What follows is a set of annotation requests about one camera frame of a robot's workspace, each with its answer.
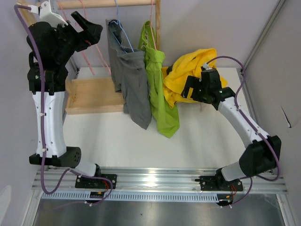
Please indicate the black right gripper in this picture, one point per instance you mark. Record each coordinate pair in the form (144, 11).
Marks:
(193, 82)

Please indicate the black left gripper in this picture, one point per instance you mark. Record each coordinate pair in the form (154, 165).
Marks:
(92, 32)

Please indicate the yellow shorts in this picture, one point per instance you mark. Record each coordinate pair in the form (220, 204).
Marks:
(186, 65)

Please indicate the pink hanger of yellow shorts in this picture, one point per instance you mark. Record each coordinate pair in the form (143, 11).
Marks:
(100, 55)

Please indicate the pink hanger of olive shorts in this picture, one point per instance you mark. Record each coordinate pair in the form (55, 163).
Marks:
(79, 44)

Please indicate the light grey shorts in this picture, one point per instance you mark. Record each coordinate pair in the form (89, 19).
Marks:
(129, 76)

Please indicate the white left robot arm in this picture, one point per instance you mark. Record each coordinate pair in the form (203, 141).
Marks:
(48, 92)

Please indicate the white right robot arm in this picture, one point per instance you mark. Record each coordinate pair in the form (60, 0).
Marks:
(262, 151)

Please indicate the lime green shorts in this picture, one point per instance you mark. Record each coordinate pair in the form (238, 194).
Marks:
(167, 119)

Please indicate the pink hanger of green shorts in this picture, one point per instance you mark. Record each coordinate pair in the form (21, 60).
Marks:
(148, 30)

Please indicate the yellow plastic tray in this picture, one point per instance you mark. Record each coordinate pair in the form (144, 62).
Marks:
(167, 70)

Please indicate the wooden clothes rack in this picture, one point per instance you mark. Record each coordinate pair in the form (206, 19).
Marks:
(96, 95)

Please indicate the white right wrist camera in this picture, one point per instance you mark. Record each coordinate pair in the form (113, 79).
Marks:
(205, 66)

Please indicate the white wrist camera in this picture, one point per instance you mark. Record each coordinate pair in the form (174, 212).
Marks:
(47, 15)
(205, 66)

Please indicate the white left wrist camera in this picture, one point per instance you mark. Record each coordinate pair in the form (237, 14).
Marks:
(47, 15)

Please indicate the aluminium mounting rail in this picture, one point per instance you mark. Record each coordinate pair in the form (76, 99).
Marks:
(154, 180)

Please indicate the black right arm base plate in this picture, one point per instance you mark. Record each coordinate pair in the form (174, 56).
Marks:
(209, 184)

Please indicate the slotted white cable duct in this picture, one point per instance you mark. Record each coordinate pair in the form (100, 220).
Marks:
(134, 196)

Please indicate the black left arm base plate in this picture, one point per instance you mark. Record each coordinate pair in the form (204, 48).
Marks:
(87, 183)

